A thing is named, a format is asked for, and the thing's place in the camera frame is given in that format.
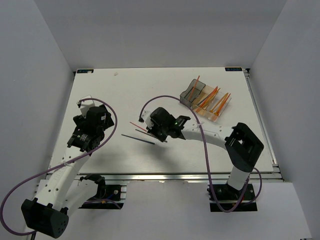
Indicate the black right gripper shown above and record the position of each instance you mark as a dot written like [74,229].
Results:
[153,132]

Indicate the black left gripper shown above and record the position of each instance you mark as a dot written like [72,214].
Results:
[79,121]

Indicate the blue chopstick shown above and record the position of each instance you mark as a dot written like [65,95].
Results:
[138,139]
[150,135]

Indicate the orange chopstick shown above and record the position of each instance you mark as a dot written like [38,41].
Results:
[139,127]
[193,88]

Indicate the yellow plastic knife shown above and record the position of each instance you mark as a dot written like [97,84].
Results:
[209,98]

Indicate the blue plastic knife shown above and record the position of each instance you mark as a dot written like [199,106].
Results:
[207,97]

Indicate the orange plastic knife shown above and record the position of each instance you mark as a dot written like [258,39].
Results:
[207,101]

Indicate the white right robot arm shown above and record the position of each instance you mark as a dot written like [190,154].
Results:
[242,145]

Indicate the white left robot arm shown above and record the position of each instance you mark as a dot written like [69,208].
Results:
[51,208]

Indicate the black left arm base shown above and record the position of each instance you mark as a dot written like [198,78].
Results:
[109,196]

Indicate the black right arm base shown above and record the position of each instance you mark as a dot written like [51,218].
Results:
[228,198]

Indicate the amber plastic container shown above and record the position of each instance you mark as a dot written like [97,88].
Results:
[207,90]

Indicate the smoky grey plastic container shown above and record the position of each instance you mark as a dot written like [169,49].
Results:
[183,98]

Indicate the blue corner label sticker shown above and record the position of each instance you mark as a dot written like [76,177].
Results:
[233,69]
[85,71]

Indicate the clear plastic container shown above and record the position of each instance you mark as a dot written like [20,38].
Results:
[211,116]

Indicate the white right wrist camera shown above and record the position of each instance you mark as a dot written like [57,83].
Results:
[145,117]

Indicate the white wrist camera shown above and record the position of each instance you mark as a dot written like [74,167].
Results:
[145,117]
[84,106]

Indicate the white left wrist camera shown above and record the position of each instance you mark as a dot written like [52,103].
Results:
[84,106]

